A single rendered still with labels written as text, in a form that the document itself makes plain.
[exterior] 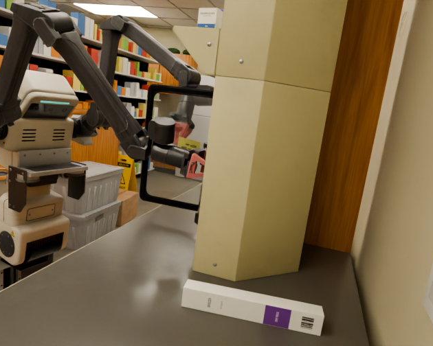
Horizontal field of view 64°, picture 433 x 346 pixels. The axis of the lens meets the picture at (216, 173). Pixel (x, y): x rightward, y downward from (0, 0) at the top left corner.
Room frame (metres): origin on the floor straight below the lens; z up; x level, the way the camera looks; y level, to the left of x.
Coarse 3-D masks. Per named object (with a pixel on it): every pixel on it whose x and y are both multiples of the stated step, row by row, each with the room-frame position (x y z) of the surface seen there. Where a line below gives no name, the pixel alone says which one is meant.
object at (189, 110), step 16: (160, 96) 1.15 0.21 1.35; (176, 96) 1.14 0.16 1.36; (192, 96) 1.13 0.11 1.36; (160, 112) 1.15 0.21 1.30; (176, 112) 1.14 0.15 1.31; (192, 112) 1.13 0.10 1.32; (208, 112) 1.11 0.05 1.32; (176, 128) 1.14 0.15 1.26; (192, 128) 1.13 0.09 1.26; (208, 128) 1.11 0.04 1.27; (176, 144) 1.14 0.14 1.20; (192, 144) 1.12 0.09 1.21; (160, 176) 1.15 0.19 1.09; (176, 176) 1.13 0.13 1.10; (160, 192) 1.15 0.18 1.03; (176, 192) 1.13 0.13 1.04; (192, 192) 1.12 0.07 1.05
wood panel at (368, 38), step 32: (352, 0) 1.08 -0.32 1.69; (384, 0) 1.06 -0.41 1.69; (352, 32) 1.07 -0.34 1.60; (384, 32) 1.05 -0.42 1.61; (352, 64) 1.07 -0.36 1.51; (384, 64) 1.05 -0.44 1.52; (352, 96) 1.07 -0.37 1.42; (352, 128) 1.06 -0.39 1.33; (320, 160) 1.08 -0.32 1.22; (352, 160) 1.06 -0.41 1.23; (320, 192) 1.08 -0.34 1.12; (352, 192) 1.05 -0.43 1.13; (320, 224) 1.07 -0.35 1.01; (352, 224) 1.05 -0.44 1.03
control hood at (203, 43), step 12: (180, 36) 0.82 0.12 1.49; (192, 36) 0.81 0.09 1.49; (204, 36) 0.80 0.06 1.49; (216, 36) 0.80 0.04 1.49; (192, 48) 0.81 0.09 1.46; (204, 48) 0.80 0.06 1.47; (216, 48) 0.79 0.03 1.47; (204, 60) 0.80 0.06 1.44; (216, 60) 0.80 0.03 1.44; (204, 72) 0.80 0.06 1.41
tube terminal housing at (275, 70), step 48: (240, 0) 0.78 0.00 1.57; (288, 0) 0.78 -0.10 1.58; (336, 0) 0.84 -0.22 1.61; (240, 48) 0.78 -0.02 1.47; (288, 48) 0.79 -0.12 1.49; (336, 48) 0.86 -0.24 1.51; (240, 96) 0.78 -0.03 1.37; (288, 96) 0.80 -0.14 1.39; (240, 144) 0.77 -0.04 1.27; (288, 144) 0.81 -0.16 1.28; (240, 192) 0.77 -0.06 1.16; (288, 192) 0.82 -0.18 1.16; (240, 240) 0.76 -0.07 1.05; (288, 240) 0.83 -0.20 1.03
